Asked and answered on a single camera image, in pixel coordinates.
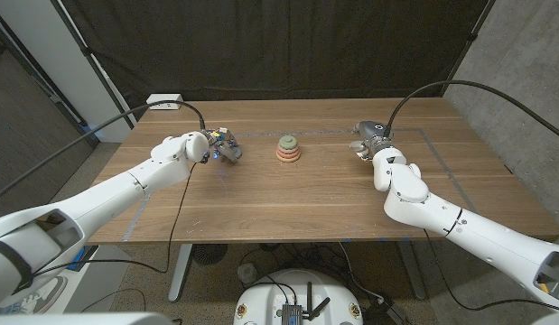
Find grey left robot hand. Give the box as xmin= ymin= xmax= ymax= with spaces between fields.
xmin=205 ymin=126 xmax=243 ymax=164

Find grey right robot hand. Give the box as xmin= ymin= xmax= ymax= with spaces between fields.
xmin=349 ymin=120 xmax=396 ymax=162

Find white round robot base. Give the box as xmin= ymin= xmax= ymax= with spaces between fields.
xmin=233 ymin=269 xmax=365 ymax=325

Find white power strip box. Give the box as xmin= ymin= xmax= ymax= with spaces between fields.
xmin=145 ymin=93 xmax=184 ymax=111

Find black fabric backdrop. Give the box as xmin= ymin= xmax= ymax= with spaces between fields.
xmin=60 ymin=0 xmax=492 ymax=119

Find black round floor fan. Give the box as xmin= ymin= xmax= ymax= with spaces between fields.
xmin=191 ymin=243 xmax=228 ymax=266

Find grey round floor puck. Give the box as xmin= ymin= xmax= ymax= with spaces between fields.
xmin=237 ymin=263 xmax=258 ymax=284

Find white table leg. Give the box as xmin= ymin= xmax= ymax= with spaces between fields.
xmin=167 ymin=243 xmax=194 ymax=303

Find black backdrop stand pole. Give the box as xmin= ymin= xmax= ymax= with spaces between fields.
xmin=50 ymin=0 xmax=138 ymax=128
xmin=439 ymin=0 xmax=497 ymax=98

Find grey table leg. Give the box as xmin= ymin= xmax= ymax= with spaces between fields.
xmin=397 ymin=241 xmax=428 ymax=302

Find black power adapter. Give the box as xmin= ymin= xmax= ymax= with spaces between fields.
xmin=362 ymin=296 xmax=409 ymax=325

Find grey antenna radio module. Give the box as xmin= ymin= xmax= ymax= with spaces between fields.
xmin=281 ymin=282 xmax=331 ymax=325

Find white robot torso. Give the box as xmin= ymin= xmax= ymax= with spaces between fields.
xmin=0 ymin=311 xmax=174 ymax=325

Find white grey sneaker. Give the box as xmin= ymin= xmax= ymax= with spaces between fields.
xmin=0 ymin=275 xmax=69 ymax=315

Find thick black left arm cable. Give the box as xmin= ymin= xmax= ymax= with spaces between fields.
xmin=0 ymin=99 xmax=207 ymax=205

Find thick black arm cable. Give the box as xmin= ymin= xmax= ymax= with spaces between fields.
xmin=383 ymin=79 xmax=559 ymax=144
xmin=0 ymin=99 xmax=207 ymax=205

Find thin black left wrist wire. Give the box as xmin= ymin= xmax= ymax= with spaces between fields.
xmin=33 ymin=162 xmax=198 ymax=277

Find thin black wrist wire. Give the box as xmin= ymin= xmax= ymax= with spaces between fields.
xmin=423 ymin=227 xmax=559 ymax=312
xmin=33 ymin=162 xmax=198 ymax=277

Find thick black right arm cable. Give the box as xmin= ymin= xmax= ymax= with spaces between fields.
xmin=383 ymin=79 xmax=559 ymax=144

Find black tangled floor cables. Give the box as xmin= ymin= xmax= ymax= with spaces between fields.
xmin=238 ymin=243 xmax=352 ymax=290

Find thin black right wrist wire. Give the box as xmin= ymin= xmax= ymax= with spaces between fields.
xmin=423 ymin=227 xmax=559 ymax=312

